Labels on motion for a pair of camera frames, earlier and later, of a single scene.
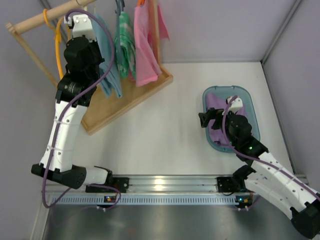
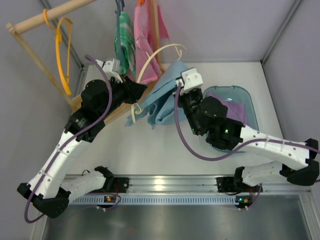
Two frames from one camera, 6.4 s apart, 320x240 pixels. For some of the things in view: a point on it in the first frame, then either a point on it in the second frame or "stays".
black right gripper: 213,117 -> 189,96
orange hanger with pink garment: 140,3 stays
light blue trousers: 112,83 -> 158,107
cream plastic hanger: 85,8 -> 135,107
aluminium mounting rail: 180,184 stays
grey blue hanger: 120,5 stays
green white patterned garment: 128,61 stays
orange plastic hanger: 58,38 stays
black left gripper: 92,46 -> 127,89
